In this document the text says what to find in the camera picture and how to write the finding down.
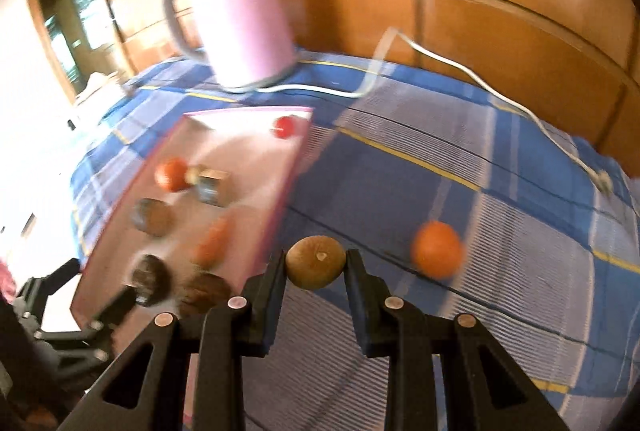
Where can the blue plaid tablecloth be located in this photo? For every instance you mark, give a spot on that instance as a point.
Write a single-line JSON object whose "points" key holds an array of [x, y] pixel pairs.
{"points": [[500, 311]]}

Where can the orange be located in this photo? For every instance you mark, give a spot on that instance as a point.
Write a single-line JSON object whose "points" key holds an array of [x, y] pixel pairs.
{"points": [[170, 175], [437, 251]]}

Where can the patterned tissue box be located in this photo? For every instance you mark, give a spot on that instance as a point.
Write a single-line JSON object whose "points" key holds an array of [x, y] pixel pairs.
{"points": [[100, 88]]}

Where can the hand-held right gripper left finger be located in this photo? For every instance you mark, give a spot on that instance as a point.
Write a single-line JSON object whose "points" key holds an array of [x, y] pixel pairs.
{"points": [[272, 311]]}

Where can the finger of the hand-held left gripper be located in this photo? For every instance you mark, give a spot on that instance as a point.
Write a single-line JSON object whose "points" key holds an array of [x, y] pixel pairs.
{"points": [[117, 306], [55, 278]]}

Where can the wooden-framed glass door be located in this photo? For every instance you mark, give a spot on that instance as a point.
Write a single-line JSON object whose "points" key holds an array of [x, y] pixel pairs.
{"points": [[65, 21]]}

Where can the pink electric kettle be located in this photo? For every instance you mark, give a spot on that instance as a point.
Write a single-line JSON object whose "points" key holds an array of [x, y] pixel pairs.
{"points": [[240, 21]]}

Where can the orange carrot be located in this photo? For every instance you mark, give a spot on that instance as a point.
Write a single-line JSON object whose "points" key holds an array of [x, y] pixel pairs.
{"points": [[212, 241]]}

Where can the dark brown avocado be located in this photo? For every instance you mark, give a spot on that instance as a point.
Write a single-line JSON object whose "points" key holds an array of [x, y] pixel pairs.
{"points": [[202, 293], [150, 278]]}

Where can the pink-edged white tray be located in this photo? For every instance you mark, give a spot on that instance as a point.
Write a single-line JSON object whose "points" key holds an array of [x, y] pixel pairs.
{"points": [[240, 161]]}

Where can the brown kiwi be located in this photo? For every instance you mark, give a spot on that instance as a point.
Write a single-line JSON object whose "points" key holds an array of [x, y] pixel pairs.
{"points": [[315, 261]]}

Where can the red tomato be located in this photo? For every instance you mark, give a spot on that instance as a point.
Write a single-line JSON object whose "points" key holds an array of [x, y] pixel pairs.
{"points": [[285, 127]]}

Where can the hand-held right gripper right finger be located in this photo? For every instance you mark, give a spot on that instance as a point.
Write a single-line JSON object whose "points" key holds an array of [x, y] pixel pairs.
{"points": [[362, 311]]}

